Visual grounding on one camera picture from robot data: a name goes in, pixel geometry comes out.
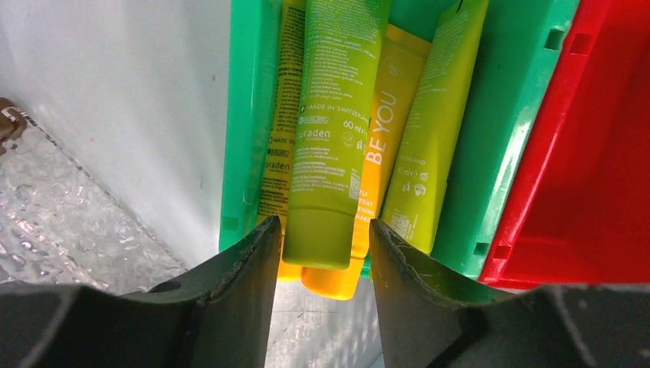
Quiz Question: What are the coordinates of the clear textured glass tray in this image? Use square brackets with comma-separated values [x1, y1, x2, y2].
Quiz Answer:
[1, 126, 185, 294]

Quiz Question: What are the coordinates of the red plastic bin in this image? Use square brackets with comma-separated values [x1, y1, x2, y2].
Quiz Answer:
[478, 1, 649, 289]

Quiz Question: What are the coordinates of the green bin with toothpaste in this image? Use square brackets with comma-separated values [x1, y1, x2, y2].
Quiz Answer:
[218, 1, 586, 278]

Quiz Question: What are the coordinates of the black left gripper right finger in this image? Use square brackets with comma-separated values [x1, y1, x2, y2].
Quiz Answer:
[369, 219, 649, 367]

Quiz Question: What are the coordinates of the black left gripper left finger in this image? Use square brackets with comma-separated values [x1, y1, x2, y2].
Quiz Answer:
[1, 216, 281, 367]

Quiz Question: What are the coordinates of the lime green toothpaste tube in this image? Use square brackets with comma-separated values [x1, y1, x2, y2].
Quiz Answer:
[282, 1, 391, 270]

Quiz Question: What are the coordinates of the yellow toothpaste tube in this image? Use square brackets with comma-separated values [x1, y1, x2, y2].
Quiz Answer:
[301, 25, 431, 301]
[255, 0, 308, 283]

